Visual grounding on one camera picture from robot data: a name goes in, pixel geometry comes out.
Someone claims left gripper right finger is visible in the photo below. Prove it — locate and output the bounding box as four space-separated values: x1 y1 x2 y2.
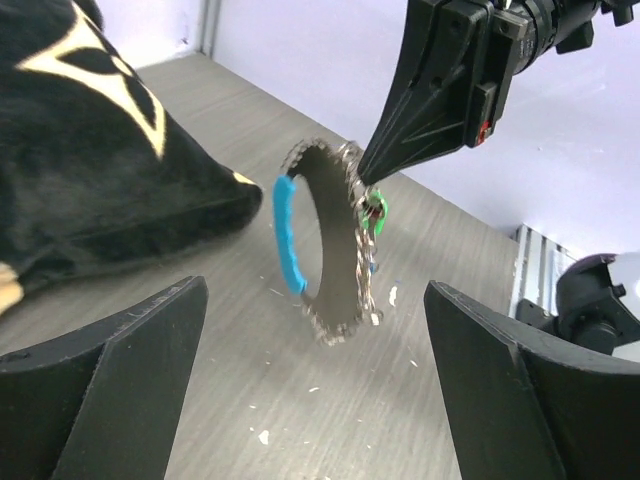
424 281 639 480

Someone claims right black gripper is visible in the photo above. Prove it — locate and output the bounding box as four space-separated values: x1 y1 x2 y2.
358 1 525 184

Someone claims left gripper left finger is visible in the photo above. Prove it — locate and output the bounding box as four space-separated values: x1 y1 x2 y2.
1 276 208 480

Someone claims green tagged key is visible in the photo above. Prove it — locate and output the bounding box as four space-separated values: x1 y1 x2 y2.
358 188 389 237

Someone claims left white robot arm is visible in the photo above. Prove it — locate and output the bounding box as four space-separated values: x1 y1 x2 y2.
1 255 639 479

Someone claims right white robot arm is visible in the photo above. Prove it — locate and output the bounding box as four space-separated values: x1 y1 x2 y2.
358 0 635 185

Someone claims black floral plush pillow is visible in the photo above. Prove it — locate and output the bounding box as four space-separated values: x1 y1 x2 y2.
1 1 263 309

